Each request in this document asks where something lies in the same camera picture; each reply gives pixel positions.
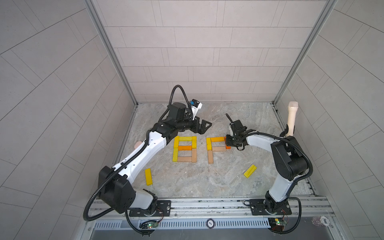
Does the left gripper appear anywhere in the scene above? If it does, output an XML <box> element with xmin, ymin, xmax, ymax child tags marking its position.
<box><xmin>174</xmin><ymin>114</ymin><xmax>211</xmax><ymax>135</ymax></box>

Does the amber orange block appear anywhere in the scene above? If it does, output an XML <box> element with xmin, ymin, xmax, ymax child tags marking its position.
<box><xmin>211</xmin><ymin>137</ymin><xmax>226</xmax><ymax>143</ymax></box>

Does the tan wood block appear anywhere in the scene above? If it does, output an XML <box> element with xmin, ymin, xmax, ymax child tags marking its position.
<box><xmin>192</xmin><ymin>149</ymin><xmax>198</xmax><ymax>163</ymax></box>
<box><xmin>208</xmin><ymin>150</ymin><xmax>214</xmax><ymax>164</ymax></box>
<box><xmin>212</xmin><ymin>146</ymin><xmax>227</xmax><ymax>152</ymax></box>
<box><xmin>177</xmin><ymin>157</ymin><xmax>192</xmax><ymax>163</ymax></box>

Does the lime yellow block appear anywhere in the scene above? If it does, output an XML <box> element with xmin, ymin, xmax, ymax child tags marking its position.
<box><xmin>172</xmin><ymin>148</ymin><xmax>179</xmax><ymax>162</ymax></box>
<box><xmin>244</xmin><ymin>165</ymin><xmax>257</xmax><ymax>178</ymax></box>
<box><xmin>179</xmin><ymin>137</ymin><xmax>193</xmax><ymax>142</ymax></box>

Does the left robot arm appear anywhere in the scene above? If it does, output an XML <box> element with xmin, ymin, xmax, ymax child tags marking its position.
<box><xmin>83</xmin><ymin>100</ymin><xmax>212</xmax><ymax>222</ymax></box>

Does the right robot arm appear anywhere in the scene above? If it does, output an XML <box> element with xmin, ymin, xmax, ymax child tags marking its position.
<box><xmin>226</xmin><ymin>115</ymin><xmax>313</xmax><ymax>235</ymax></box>

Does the right circuit board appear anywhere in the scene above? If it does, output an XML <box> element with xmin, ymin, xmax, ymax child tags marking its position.
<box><xmin>268</xmin><ymin>218</ymin><xmax>288</xmax><ymax>233</ymax></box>

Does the circuit board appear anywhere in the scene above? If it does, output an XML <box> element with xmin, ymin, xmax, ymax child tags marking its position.
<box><xmin>268</xmin><ymin>218</ymin><xmax>288</xmax><ymax>233</ymax></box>
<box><xmin>140</xmin><ymin>220</ymin><xmax>159</xmax><ymax>230</ymax></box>

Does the left circuit board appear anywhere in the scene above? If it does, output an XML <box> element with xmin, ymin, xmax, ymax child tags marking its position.
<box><xmin>140</xmin><ymin>220</ymin><xmax>159</xmax><ymax>230</ymax></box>

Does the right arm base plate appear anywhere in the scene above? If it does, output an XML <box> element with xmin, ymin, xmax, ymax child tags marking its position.
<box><xmin>249</xmin><ymin>199</ymin><xmax>292</xmax><ymax>216</ymax></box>

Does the aluminium rail frame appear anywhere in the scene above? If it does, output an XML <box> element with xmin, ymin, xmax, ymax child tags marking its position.
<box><xmin>76</xmin><ymin>195</ymin><xmax>347</xmax><ymax>240</ymax></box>

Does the round sticker on rail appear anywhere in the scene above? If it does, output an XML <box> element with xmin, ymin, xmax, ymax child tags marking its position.
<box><xmin>206</xmin><ymin>219</ymin><xmax>215</xmax><ymax>229</ymax></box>

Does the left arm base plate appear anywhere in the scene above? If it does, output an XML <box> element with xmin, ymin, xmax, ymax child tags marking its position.
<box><xmin>129</xmin><ymin>200</ymin><xmax>172</xmax><ymax>217</ymax></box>

